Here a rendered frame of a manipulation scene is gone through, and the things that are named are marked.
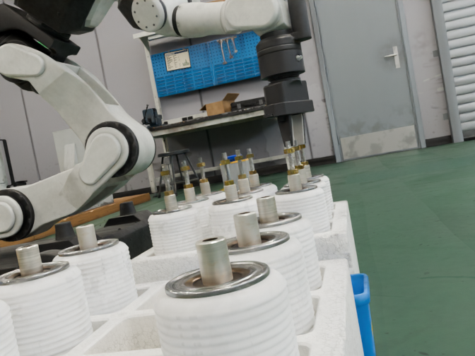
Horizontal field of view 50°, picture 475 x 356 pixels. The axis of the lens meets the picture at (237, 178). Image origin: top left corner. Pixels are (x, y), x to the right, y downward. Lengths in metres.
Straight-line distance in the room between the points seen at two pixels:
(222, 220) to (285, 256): 0.45
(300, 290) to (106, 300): 0.27
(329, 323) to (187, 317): 0.16
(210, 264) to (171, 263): 0.55
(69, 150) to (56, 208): 3.29
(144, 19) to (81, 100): 0.34
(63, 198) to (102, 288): 0.78
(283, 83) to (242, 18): 0.15
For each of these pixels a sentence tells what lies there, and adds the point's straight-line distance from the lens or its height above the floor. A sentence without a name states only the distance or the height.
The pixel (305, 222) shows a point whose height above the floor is 0.25.
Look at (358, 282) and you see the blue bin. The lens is 0.82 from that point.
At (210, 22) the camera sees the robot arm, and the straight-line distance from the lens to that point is 1.08.
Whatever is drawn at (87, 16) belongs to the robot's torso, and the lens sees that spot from 1.40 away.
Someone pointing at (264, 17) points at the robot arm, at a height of 0.58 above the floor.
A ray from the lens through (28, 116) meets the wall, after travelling 7.30.
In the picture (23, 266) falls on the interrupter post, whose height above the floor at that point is 0.26.
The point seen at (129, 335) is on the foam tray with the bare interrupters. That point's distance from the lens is 0.60.
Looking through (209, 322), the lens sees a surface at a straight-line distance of 0.33.
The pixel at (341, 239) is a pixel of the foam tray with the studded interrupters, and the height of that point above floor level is 0.17.
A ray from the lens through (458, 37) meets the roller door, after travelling 6.13.
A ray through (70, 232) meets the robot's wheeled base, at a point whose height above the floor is 0.22.
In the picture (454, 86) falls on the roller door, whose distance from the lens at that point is 6.02.
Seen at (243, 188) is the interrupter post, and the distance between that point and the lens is 1.03.
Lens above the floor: 0.34
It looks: 3 degrees down
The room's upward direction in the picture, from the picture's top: 10 degrees counter-clockwise
